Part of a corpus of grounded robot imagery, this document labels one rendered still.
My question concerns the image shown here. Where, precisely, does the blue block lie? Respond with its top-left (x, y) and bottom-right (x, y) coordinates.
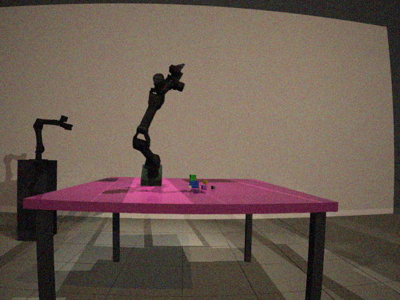
top-left (190, 181), bottom-right (199, 188)

